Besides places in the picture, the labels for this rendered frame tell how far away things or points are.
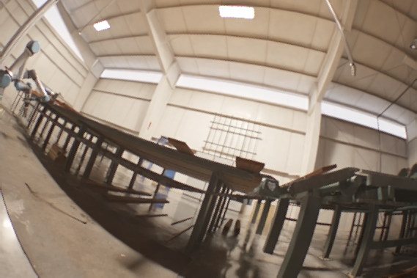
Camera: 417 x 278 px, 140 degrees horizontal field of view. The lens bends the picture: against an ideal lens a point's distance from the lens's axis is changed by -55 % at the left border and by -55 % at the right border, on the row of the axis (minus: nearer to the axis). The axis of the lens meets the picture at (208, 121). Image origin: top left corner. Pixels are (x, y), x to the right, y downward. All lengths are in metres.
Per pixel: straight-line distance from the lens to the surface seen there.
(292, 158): 7.95
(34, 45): 1.89
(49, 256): 0.96
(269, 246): 2.36
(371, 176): 1.81
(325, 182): 1.48
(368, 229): 2.04
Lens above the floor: 0.62
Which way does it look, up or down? 22 degrees up
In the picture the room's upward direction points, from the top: 20 degrees clockwise
